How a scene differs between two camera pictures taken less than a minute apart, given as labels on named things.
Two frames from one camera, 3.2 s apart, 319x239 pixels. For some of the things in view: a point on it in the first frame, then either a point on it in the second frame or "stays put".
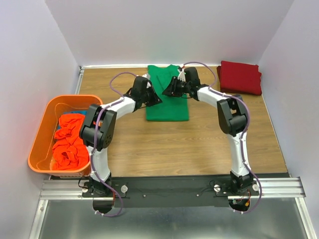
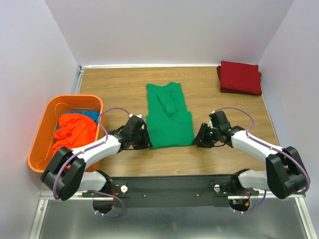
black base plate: (170, 191) stays put
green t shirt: (171, 108) to (169, 124)
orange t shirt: (70, 152) stays put
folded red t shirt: (240, 78) stays put
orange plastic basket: (41, 153) stays put
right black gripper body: (178, 87) to (208, 135)
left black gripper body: (148, 97) to (141, 141)
